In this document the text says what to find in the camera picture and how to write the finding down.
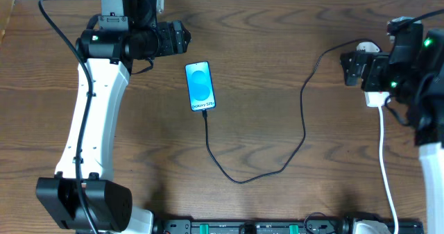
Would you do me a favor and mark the black USB charging cable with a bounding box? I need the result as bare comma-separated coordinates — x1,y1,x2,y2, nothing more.
200,37,382,185

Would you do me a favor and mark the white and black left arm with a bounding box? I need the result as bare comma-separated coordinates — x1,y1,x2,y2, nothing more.
36,0,191,233

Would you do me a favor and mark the white power strip cord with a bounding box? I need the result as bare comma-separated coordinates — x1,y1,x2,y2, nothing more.
377,105,400,234

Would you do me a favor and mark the white power strip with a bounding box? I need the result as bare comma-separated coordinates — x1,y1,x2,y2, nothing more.
357,42,389,108

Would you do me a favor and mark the blue Samsung Galaxy smartphone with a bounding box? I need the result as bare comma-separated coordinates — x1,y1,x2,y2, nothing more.
185,61,216,111

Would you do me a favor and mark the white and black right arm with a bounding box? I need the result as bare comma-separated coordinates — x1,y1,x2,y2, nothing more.
340,10,443,233

